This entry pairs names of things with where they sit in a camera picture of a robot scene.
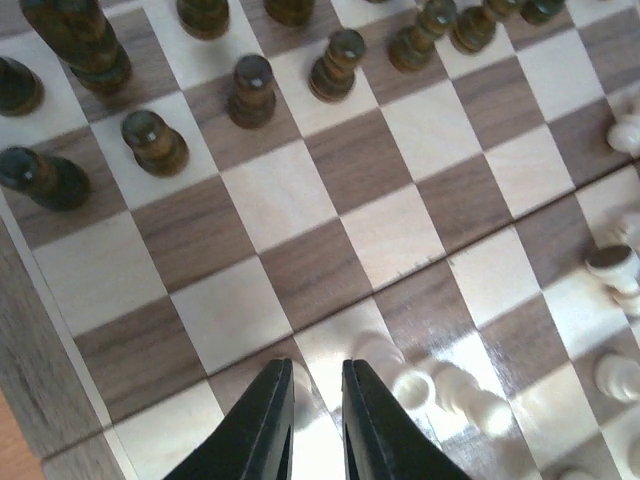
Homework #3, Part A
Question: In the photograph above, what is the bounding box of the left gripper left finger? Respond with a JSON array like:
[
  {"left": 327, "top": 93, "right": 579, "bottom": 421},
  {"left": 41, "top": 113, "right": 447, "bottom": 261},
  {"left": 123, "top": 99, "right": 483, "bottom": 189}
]
[{"left": 174, "top": 359, "right": 294, "bottom": 480}]

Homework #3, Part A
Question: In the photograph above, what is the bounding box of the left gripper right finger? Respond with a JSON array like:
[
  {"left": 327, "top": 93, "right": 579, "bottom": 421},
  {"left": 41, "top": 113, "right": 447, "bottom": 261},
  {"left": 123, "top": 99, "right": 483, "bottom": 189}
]
[{"left": 342, "top": 359, "right": 468, "bottom": 480}]

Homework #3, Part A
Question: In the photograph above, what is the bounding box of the wooden chess board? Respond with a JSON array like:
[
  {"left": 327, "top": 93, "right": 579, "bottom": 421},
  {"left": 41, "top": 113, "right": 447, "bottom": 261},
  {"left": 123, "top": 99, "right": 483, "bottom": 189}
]
[{"left": 1, "top": 1, "right": 639, "bottom": 479}]

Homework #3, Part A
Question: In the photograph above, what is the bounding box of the dark chess pieces row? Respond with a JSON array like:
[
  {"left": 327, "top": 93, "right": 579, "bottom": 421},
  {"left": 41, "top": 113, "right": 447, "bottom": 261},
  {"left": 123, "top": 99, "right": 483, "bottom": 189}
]
[{"left": 1, "top": 1, "right": 575, "bottom": 221}]

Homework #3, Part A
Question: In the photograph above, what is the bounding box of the white rook piece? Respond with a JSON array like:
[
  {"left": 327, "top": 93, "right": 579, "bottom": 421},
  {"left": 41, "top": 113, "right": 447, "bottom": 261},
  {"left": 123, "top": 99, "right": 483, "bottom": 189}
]
[{"left": 392, "top": 368, "right": 436, "bottom": 410}]

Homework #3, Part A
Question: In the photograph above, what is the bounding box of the white pawn beside rook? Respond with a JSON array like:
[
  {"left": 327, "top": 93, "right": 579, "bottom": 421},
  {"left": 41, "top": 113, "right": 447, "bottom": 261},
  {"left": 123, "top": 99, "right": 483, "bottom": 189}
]
[{"left": 431, "top": 361, "right": 514, "bottom": 438}]

